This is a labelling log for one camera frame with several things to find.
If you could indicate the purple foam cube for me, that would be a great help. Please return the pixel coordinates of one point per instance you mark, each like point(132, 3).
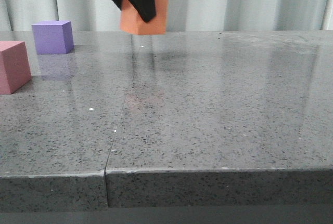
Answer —
point(53, 37)

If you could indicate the pale grey curtain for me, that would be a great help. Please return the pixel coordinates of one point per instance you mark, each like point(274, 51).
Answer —
point(183, 15)

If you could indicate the orange foam cube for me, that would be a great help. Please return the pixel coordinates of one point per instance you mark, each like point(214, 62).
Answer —
point(131, 22)

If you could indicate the pink foam cube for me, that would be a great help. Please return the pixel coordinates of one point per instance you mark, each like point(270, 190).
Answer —
point(15, 68)

